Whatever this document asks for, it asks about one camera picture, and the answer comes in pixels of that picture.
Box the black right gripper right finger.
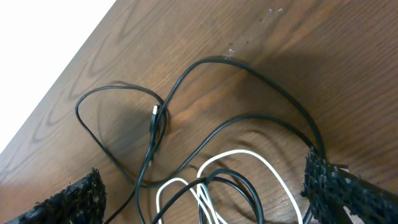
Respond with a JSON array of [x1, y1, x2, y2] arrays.
[[300, 147, 397, 223]]

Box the white usb cable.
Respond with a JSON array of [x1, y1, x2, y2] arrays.
[[155, 149, 304, 224]]

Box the black usb cable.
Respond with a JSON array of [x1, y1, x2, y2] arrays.
[[75, 57, 327, 224]]

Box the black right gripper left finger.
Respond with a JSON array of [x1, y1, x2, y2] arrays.
[[8, 168, 106, 224]]

